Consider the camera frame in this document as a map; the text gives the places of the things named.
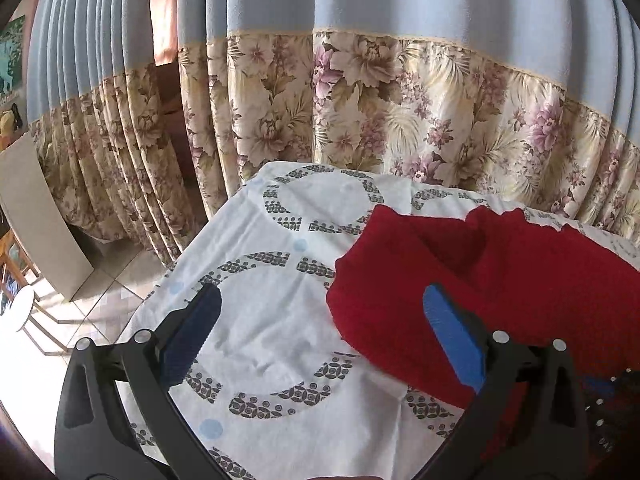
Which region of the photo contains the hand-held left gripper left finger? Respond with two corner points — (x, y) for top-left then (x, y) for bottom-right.
(54, 283), (232, 480)

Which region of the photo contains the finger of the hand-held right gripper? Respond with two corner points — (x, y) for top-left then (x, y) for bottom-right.
(581, 367), (640, 458)

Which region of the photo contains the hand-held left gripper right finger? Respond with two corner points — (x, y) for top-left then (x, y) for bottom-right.
(414, 283), (589, 480)

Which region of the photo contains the red knitted garment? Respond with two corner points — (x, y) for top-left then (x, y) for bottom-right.
(326, 204), (640, 471)

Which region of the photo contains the white round stool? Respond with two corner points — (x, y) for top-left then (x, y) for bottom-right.
(0, 285), (76, 357)

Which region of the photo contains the white leaning board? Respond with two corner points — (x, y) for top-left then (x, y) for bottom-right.
(0, 131), (97, 302)

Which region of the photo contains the wooden chair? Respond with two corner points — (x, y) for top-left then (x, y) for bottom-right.
(0, 227), (42, 313)

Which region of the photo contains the blue floral curtain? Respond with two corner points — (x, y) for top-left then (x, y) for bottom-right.
(25, 0), (207, 267)
(177, 0), (640, 242)

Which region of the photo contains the yellow object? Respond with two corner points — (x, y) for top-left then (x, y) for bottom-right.
(0, 104), (24, 152)

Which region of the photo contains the white ring-patterned bed sheet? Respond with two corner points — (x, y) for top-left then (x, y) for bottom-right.
(120, 160), (640, 480)

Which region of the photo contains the wall poster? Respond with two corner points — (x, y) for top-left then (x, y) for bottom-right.
(0, 14), (27, 107)

